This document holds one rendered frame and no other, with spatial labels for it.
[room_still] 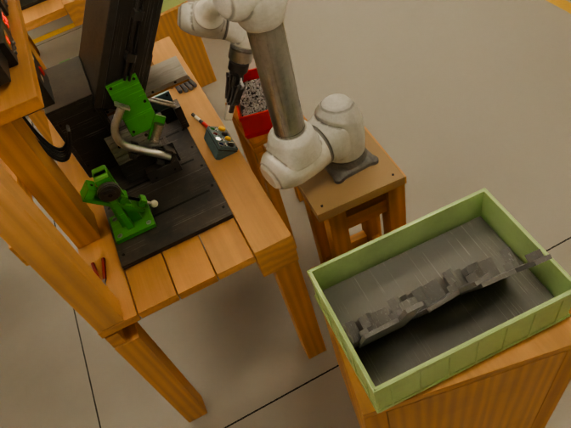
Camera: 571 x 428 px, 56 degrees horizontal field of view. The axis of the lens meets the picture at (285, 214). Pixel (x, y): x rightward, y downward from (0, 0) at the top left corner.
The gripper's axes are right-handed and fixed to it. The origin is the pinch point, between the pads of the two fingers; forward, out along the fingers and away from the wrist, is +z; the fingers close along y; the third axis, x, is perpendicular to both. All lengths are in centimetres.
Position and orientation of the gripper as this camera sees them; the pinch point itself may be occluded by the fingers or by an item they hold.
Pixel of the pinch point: (229, 111)
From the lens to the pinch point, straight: 212.2
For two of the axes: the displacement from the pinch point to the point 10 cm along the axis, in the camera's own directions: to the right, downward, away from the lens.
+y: -4.8, -5.7, 6.7
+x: -8.4, 0.9, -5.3
